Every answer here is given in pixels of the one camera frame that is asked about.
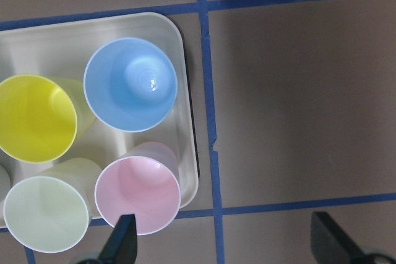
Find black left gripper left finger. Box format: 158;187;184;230
77;214;138;264

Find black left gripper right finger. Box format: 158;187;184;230
311;211;395;263

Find pink plastic cup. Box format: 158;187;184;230
95;142;181;236

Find pale green white cup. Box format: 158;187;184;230
3;158;101;253

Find yellow plastic cup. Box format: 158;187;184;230
1;74;95;163

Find light blue cup near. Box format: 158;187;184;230
83;37;178;133

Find cream plastic tray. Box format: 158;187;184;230
0;12;199;229

